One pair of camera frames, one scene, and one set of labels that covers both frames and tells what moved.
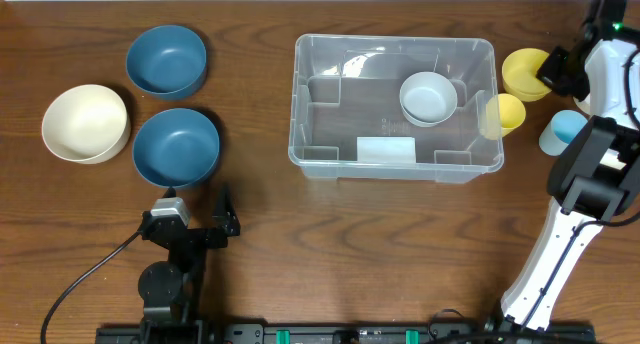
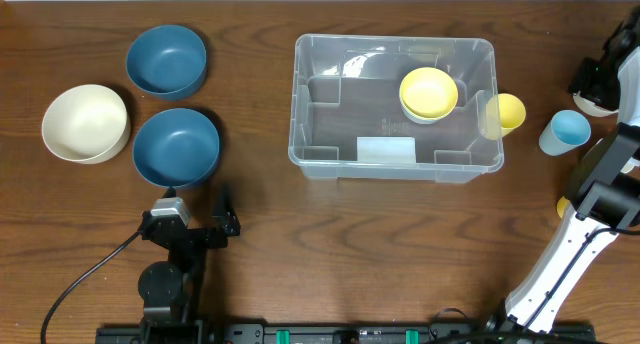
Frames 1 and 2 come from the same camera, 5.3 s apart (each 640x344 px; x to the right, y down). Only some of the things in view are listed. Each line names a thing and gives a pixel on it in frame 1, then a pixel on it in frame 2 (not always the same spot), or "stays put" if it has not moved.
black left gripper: x=195 y=235 stays put
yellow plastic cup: x=505 y=113 stays put
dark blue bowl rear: x=167 y=62 stays put
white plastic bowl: x=584 y=105 stays put
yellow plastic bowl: x=519 y=74 to x=428 y=92
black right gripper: x=553 y=72 to x=588 y=82
